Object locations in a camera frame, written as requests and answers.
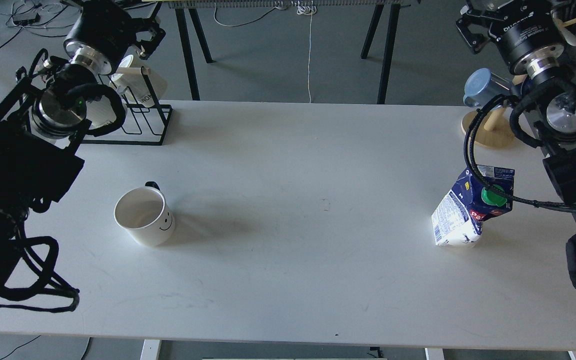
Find black floor cables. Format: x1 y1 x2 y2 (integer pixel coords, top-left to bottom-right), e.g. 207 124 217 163
0 0 84 68

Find blue white milk carton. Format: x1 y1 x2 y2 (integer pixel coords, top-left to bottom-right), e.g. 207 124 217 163
430 168 514 248

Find white ribbed mug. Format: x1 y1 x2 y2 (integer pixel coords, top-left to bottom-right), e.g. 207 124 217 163
86 96 117 129
109 54 169 109

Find white ribbed mug front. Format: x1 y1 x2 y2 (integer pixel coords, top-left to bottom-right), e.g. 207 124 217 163
86 96 117 129

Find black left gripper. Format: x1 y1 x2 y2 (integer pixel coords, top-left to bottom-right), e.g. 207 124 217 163
62 0 167 75

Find black trestle table legs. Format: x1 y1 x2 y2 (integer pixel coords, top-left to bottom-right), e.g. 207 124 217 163
152 4 400 104

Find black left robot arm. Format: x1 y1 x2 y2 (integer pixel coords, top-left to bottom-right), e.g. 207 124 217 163
0 0 166 313

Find blue enamel mug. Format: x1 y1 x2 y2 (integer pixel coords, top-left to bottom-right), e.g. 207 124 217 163
462 68 514 108

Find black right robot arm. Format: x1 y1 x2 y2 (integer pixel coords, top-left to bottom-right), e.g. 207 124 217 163
455 0 576 214

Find wooden mug tree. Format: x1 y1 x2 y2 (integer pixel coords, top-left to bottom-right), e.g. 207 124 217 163
461 1 576 148

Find white hanging cord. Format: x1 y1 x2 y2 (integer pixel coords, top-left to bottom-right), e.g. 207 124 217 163
295 5 319 104

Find white smiley face mug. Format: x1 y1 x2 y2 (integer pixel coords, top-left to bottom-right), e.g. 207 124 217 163
113 181 177 248

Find white ribbed mug rear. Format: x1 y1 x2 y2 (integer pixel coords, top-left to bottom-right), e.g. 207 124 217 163
109 54 169 109

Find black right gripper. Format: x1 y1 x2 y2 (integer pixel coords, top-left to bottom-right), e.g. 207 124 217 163
455 0 564 69

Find black wire mug rack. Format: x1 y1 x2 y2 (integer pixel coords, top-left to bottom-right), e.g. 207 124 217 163
83 68 173 146

